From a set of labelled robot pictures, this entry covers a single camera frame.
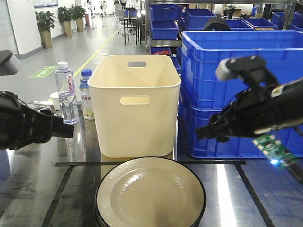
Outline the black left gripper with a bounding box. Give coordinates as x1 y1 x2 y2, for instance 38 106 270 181
0 91 74 149

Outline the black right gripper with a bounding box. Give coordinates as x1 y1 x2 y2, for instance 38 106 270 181
195 86 279 142

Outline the beige plate black rim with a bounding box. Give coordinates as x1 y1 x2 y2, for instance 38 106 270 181
95 157 206 227
94 203 205 227

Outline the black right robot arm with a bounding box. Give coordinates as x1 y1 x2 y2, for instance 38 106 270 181
195 79 303 142

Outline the blue cap milk bottle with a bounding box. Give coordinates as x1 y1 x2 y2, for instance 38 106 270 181
80 69 95 120

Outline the white paper cup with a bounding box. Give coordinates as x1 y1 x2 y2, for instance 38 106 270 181
50 92 62 117

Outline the large blue plastic crate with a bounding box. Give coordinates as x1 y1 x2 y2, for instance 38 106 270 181
179 30 303 158

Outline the clear water bottle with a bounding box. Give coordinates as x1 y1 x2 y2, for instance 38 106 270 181
54 61 80 124

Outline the green circuit board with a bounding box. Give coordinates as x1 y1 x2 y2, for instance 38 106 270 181
252 134 298 169

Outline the cream plastic storage bin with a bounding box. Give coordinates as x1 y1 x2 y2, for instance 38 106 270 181
88 54 181 158

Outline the potted plant in gold pot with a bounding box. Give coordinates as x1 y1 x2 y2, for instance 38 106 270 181
35 11 55 49

